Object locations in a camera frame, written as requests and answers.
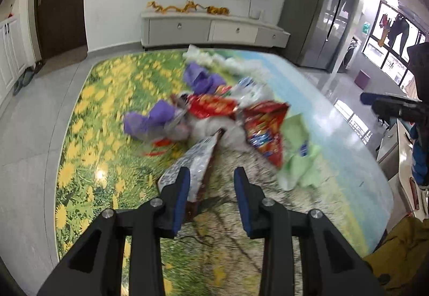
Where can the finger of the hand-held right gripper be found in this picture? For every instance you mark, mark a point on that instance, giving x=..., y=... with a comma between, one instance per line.
x=366, y=98

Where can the yellow dragon decoration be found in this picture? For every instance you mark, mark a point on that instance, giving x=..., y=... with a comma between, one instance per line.
x=187, y=7

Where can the red foil wrapper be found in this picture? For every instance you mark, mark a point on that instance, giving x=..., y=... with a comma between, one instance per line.
x=211, y=106

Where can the person's right hand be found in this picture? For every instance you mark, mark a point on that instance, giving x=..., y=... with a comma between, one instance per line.
x=420, y=155

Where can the white shoe cabinet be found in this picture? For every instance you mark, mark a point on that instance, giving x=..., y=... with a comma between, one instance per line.
x=11, y=58

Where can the green sign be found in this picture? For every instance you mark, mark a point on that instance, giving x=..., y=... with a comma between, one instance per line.
x=365, y=27

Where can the white plastic bag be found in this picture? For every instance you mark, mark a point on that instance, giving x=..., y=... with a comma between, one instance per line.
x=214, y=130

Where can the white and blue packet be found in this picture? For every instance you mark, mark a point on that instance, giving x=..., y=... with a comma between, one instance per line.
x=249, y=88

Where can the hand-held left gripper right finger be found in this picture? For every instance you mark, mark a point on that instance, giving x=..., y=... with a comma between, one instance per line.
x=242, y=205

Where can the white crumpled tissue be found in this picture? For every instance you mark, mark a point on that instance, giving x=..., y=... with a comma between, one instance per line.
x=207, y=56

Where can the small red wrapper strip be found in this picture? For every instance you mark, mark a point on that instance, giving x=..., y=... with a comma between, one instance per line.
x=161, y=145

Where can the grey refrigerator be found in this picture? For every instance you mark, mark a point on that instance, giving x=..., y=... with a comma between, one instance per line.
x=318, y=14

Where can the large red snack bag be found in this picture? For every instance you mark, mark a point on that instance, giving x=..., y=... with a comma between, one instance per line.
x=266, y=132

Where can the purple plastic bag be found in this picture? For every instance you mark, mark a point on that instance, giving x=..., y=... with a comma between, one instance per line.
x=202, y=78
x=147, y=122

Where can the small white device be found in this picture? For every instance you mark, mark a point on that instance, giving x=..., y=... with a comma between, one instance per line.
x=256, y=14

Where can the hanging orange clothing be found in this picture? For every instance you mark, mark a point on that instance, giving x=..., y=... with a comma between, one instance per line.
x=383, y=29

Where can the white television cabinet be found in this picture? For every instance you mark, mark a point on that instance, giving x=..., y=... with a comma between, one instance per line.
x=181, y=29

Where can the dark brown door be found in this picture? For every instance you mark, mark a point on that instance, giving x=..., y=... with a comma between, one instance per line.
x=62, y=4

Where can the silver snack bag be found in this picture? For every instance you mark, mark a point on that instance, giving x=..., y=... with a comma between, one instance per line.
x=192, y=165

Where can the hanging dark clothing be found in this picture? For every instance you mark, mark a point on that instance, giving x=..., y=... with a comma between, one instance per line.
x=398, y=31

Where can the person's yellow jacket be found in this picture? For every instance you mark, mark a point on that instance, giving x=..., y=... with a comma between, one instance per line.
x=402, y=255

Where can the grey slippers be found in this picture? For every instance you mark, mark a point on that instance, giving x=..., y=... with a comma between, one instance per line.
x=23, y=80

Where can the dark cloth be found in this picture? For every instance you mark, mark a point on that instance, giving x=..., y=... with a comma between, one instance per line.
x=420, y=71

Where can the dark shoes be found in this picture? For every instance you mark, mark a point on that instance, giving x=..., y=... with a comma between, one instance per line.
x=39, y=65

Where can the light green plastic bag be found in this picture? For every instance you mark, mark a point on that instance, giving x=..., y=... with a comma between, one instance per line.
x=301, y=155

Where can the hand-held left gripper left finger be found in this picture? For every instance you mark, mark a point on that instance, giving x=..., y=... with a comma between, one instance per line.
x=181, y=205

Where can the purple stool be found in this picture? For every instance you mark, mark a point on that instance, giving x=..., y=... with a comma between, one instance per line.
x=362, y=79

